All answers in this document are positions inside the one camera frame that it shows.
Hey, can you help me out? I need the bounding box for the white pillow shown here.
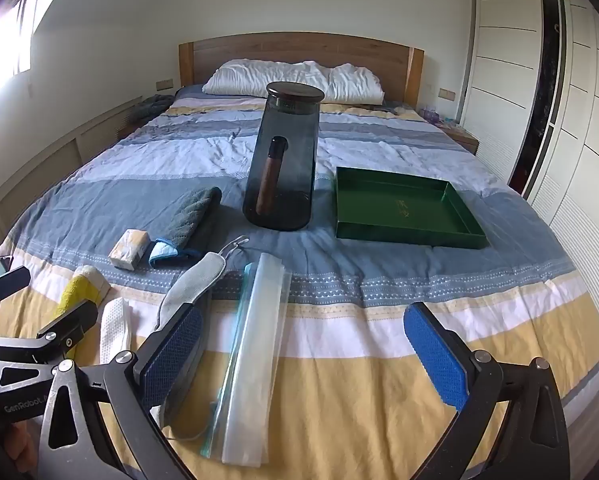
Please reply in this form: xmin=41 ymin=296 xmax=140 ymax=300
xmin=202 ymin=59 xmax=385 ymax=106

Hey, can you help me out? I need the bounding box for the yellow and white towel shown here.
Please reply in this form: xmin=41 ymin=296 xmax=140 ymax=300
xmin=49 ymin=265 xmax=112 ymax=361

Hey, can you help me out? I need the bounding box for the white dotted sock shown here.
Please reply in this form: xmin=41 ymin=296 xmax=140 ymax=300
xmin=99 ymin=296 xmax=132 ymax=365

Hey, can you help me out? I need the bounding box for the green tray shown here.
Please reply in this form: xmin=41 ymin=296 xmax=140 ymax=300
xmin=333 ymin=166 xmax=490 ymax=251

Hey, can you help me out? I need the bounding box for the grey towel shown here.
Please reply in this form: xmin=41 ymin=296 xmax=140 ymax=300
xmin=155 ymin=186 xmax=223 ymax=251

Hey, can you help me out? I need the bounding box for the grey mitt with white trim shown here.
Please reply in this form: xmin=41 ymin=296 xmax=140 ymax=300
xmin=149 ymin=237 xmax=250 ymax=441

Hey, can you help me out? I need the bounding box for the window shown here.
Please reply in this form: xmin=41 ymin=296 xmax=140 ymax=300
xmin=0 ymin=0 xmax=67 ymax=91

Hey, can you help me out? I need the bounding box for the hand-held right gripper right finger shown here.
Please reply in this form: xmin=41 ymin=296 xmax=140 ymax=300
xmin=403 ymin=301 xmax=571 ymax=480

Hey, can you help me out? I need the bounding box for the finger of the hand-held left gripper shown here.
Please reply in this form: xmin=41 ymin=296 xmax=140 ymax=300
xmin=36 ymin=299 xmax=99 ymax=362
xmin=0 ymin=266 xmax=32 ymax=322

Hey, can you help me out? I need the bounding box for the person's left hand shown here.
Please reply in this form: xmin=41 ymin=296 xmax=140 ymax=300
xmin=2 ymin=422 xmax=39 ymax=468

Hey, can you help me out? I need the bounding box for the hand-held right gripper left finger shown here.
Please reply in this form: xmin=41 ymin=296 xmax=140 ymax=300
xmin=38 ymin=304 xmax=205 ymax=480

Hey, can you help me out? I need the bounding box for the dark cloth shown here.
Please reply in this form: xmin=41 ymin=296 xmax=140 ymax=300
xmin=138 ymin=94 xmax=175 ymax=118

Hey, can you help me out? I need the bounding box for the white wardrobe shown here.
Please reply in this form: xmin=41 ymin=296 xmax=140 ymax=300
xmin=459 ymin=0 xmax=599 ymax=331

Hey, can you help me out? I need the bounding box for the wooden nightstand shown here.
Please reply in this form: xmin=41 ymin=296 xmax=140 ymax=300
xmin=437 ymin=122 xmax=480 ymax=156

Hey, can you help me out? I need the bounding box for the wooden headboard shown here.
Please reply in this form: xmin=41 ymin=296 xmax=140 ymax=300
xmin=178 ymin=32 xmax=425 ymax=108

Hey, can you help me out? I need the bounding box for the dark glass pitcher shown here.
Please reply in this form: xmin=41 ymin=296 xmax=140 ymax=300
xmin=242 ymin=81 xmax=326 ymax=232

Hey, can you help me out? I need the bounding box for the clear zip plastic bag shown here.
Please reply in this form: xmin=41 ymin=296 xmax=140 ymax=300
xmin=199 ymin=252 xmax=292 ymax=466

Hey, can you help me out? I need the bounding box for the blue trimmed white cloth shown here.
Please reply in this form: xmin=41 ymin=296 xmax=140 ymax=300
xmin=148 ymin=237 xmax=200 ymax=268

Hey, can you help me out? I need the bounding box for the tissue pack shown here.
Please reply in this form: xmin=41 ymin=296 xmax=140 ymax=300
xmin=109 ymin=229 xmax=152 ymax=268

